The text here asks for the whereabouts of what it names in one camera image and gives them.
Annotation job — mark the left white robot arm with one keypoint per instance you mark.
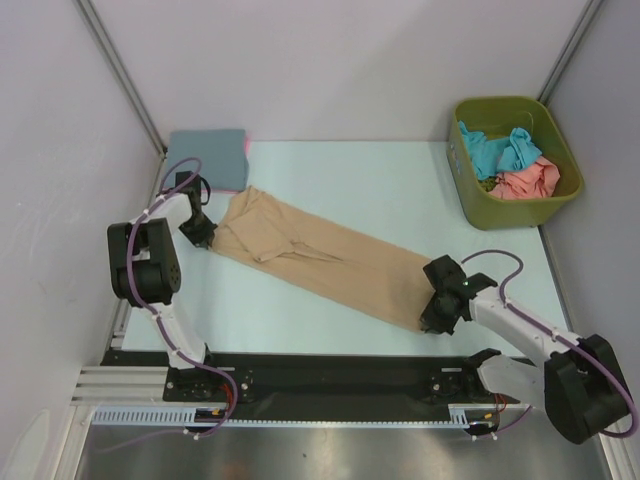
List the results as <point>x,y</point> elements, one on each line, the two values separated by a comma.
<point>145,270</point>

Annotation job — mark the aluminium corner post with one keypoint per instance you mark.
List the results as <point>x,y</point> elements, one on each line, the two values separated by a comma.
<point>109,51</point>
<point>579,33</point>

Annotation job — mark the folded pink t-shirt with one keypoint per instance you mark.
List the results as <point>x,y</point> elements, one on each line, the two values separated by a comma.
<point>231,170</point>

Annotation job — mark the beige t-shirt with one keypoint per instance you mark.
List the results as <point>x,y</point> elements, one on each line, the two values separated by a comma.
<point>359,271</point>

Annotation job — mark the left aluminium corner post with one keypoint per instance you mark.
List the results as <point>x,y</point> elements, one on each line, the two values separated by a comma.
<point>109,51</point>

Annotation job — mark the teal crumpled t-shirt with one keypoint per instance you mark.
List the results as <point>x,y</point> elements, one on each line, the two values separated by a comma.
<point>513,153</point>

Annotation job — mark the right aluminium corner post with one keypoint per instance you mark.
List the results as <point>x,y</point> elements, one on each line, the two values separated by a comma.
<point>579,33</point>

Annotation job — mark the dark green patterned garment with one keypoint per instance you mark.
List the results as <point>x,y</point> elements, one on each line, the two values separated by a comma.
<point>489,184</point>

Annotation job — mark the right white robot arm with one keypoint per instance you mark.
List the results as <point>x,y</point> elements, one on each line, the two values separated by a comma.
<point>576,381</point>

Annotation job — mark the white cable duct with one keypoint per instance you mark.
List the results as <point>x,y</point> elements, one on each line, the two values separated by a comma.
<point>472,414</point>
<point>170,416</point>

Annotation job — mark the salmon pink crumpled t-shirt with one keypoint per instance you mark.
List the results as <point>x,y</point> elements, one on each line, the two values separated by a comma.
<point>539,180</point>

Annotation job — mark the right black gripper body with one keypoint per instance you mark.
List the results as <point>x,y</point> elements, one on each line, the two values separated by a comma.
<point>437,316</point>

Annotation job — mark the right white cable duct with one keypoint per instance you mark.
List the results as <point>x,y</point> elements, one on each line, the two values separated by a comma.
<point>472,414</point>

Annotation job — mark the olive green plastic bin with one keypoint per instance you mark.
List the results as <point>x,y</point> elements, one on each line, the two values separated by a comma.
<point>496,117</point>

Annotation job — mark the folded grey-blue t-shirt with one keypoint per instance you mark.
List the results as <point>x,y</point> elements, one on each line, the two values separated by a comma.
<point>201,144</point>

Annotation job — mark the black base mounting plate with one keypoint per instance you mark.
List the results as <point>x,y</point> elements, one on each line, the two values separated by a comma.
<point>283,407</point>

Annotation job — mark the left white cable duct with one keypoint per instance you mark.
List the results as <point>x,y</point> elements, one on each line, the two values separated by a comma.
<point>170,416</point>

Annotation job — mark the aluminium extrusion rail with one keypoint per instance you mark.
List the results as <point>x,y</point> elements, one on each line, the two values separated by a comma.
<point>115,385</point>

